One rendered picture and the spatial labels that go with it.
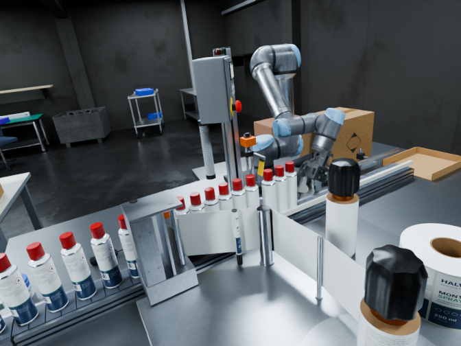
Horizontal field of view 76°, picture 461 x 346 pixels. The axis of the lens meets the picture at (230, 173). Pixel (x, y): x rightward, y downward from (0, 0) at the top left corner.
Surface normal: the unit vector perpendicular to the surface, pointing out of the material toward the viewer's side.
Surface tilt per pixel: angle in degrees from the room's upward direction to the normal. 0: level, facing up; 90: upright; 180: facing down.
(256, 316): 0
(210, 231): 90
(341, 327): 0
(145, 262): 90
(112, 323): 0
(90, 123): 90
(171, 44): 90
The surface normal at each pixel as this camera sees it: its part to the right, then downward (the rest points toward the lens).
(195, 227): 0.01, 0.38
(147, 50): 0.37, 0.32
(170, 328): -0.10, -0.92
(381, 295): -0.95, 0.20
